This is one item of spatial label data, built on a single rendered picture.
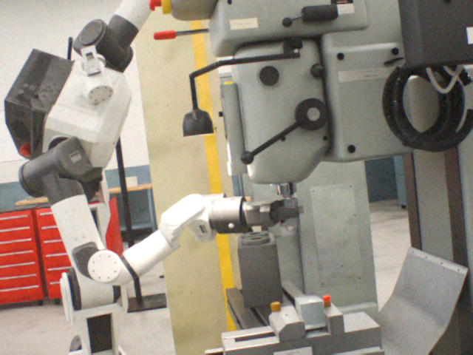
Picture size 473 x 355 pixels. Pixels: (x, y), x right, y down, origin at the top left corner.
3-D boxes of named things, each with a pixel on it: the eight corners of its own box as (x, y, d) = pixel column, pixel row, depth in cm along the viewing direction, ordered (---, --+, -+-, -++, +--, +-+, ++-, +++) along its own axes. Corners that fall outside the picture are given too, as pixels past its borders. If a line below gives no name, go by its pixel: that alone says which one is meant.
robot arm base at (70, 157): (41, 211, 147) (10, 178, 142) (56, 182, 157) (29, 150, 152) (84, 188, 141) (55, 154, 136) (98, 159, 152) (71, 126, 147)
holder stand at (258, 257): (244, 308, 178) (236, 244, 177) (243, 290, 200) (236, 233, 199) (283, 303, 178) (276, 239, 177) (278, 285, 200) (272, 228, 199)
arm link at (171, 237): (208, 202, 142) (162, 234, 139) (219, 225, 148) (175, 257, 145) (195, 188, 146) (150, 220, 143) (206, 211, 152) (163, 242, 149)
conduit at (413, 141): (400, 157, 114) (388, 52, 113) (371, 157, 130) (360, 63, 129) (483, 146, 116) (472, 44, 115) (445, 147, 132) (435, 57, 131)
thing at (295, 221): (284, 227, 137) (281, 204, 137) (278, 225, 142) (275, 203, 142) (303, 224, 138) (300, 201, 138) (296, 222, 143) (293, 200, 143)
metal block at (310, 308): (302, 330, 128) (299, 304, 128) (297, 322, 134) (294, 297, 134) (325, 326, 128) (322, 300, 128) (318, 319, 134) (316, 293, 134)
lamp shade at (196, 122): (179, 137, 139) (176, 112, 139) (207, 134, 142) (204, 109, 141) (189, 135, 132) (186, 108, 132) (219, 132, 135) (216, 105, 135)
